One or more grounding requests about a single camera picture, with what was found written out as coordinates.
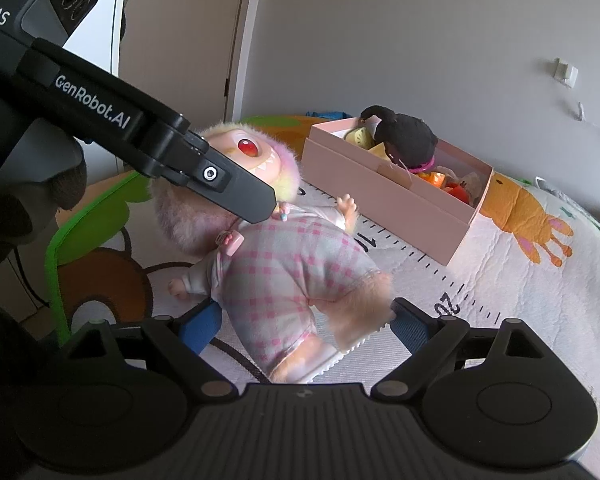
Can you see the black plush toy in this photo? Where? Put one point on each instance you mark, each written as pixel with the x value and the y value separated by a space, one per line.
pixel 405 135

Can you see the printed play mat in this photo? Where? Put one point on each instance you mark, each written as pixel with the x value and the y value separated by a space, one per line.
pixel 530 300

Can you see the person's left hand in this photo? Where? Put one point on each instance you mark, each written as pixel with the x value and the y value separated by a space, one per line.
pixel 15 225

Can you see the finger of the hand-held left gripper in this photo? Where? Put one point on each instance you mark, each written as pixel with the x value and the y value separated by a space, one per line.
pixel 230 185

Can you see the white wall socket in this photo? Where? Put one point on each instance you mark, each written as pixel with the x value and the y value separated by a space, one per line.
pixel 566 72

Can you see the pink furry doll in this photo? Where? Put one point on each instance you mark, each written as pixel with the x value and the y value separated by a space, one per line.
pixel 280 270

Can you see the pink plastic strainer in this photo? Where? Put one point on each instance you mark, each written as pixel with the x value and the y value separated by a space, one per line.
pixel 422 165

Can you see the pink cardboard box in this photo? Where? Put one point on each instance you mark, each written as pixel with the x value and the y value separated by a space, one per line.
pixel 395 210

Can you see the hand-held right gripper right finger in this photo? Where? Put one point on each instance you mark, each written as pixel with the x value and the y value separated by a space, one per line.
pixel 410 332

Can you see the yellow lemon slice toy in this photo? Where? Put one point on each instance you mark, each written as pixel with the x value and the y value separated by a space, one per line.
pixel 357 137

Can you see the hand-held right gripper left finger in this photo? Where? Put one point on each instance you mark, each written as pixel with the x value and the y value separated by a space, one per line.
pixel 205 327

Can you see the orange plastic shell toy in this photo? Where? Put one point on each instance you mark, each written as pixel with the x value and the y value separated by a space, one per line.
pixel 435 178

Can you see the grey door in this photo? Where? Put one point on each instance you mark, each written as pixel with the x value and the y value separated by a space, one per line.
pixel 180 35

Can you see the red plastic toy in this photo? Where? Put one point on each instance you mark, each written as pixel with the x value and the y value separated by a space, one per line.
pixel 457 192

